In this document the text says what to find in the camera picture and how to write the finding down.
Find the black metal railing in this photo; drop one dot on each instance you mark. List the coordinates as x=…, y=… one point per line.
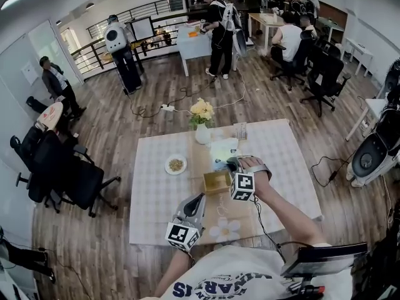
x=93, y=47

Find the white wall notice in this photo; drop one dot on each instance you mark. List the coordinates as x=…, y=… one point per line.
x=29, y=72

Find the white desk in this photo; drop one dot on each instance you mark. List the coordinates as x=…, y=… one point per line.
x=375, y=105
x=359, y=47

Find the white blue tissue pack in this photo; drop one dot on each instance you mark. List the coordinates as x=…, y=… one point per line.
x=223, y=150

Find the small orange object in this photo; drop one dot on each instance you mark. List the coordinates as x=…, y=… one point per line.
x=193, y=33

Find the black white pod backpack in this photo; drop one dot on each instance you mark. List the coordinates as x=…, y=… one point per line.
x=365, y=161

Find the white plate of snacks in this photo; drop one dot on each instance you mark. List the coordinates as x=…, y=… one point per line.
x=175, y=164

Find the white capsule backpack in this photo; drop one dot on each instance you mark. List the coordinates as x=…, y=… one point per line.
x=115, y=37

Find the white vase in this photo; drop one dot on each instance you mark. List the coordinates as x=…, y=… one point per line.
x=202, y=134

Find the person's right forearm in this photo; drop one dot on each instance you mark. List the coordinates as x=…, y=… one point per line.
x=287, y=211

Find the black bag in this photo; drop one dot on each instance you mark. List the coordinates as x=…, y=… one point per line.
x=36, y=104

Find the person's left forearm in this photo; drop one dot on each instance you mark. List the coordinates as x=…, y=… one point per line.
x=173, y=270

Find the beige flower-print table runner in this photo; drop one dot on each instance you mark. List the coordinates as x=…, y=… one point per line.
x=200, y=180

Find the black mesh office chair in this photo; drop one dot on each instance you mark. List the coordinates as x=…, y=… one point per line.
x=25, y=148

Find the table with checked tablecloth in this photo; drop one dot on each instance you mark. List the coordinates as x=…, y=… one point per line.
x=156, y=192

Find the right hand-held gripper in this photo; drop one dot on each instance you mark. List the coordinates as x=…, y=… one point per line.
x=243, y=186

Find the yellow flower bouquet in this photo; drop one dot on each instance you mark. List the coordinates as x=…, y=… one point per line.
x=202, y=109

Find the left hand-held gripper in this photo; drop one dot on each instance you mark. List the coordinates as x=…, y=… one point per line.
x=182, y=234

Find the white work table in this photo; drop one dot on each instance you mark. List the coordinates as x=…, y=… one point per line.
x=193, y=47

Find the light wooden-top desk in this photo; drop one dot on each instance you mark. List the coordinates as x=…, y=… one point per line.
x=265, y=19

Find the black chest-mounted screen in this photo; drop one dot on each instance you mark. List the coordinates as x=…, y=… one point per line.
x=325, y=259

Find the large black office chair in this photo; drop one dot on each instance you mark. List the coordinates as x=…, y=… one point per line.
x=78, y=180
x=325, y=73

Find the white-screen monitor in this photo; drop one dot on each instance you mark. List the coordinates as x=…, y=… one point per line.
x=142, y=28

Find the white power strip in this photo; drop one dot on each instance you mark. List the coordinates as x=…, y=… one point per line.
x=167, y=107

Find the grey pod backpack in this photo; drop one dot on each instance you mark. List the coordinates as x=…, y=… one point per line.
x=239, y=42

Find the wooden tissue box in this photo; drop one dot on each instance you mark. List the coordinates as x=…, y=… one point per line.
x=215, y=183

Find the person's white printed t-shirt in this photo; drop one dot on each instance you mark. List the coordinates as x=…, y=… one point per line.
x=237, y=273

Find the person's right hand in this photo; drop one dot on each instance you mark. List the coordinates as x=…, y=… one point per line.
x=253, y=162

